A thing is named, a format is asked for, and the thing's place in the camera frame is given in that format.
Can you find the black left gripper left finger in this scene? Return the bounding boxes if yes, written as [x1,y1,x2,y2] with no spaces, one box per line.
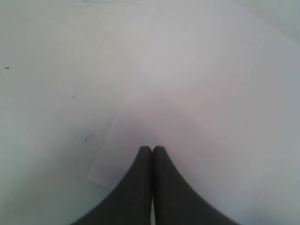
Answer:
[73,146,152,225]

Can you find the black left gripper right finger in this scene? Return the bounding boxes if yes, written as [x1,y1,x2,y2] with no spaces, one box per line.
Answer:
[152,146,237,225]

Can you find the white paper sheet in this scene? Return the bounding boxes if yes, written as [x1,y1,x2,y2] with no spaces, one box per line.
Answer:
[89,0,300,225]

